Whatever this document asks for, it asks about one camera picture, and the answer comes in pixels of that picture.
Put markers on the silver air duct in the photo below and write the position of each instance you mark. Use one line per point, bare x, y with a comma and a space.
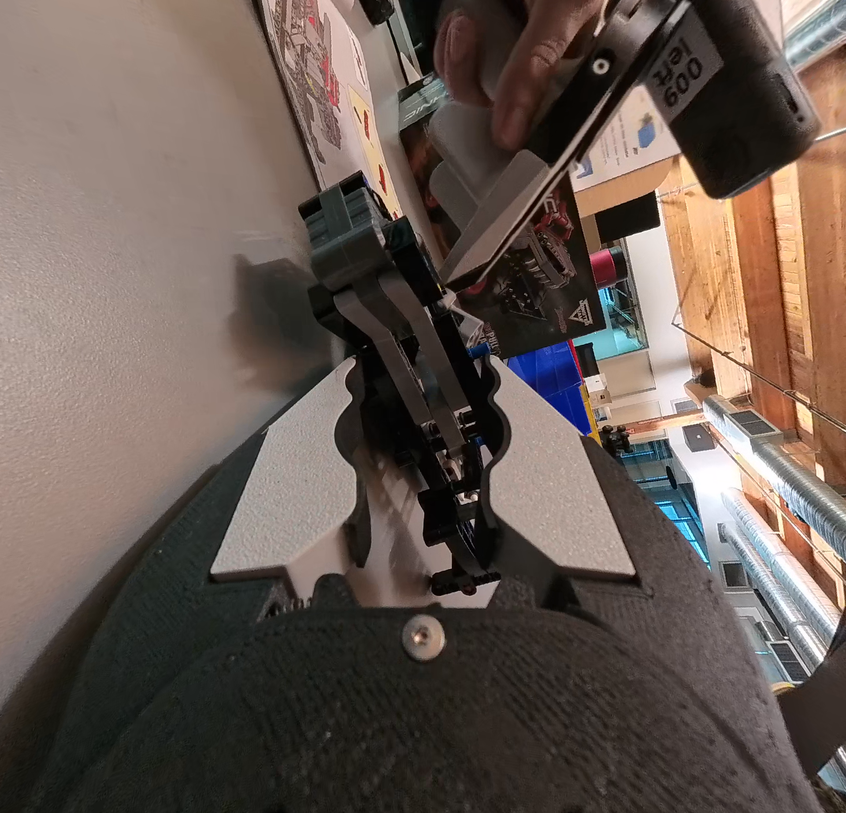
773, 562
793, 476

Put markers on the printed instruction sheet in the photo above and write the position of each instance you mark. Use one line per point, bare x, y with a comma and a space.
297, 46

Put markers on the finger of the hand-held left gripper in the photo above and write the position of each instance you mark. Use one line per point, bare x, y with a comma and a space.
456, 139
502, 218

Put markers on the white paper sign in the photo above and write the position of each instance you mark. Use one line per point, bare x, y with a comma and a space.
628, 146

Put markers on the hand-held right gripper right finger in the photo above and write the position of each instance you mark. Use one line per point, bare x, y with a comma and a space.
555, 496

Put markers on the person's left hand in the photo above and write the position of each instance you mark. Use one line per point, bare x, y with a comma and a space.
548, 20

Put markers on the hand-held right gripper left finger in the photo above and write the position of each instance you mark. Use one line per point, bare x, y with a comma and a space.
291, 482

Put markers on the blue plastic bin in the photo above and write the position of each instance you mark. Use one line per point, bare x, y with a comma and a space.
548, 377

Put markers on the black block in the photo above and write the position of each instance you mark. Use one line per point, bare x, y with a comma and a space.
628, 218

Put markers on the toy brick vehicle model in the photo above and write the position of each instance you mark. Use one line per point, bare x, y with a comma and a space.
350, 231

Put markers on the white desk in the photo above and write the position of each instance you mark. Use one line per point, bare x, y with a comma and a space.
132, 231

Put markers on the black toy box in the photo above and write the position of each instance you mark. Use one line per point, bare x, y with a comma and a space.
542, 298

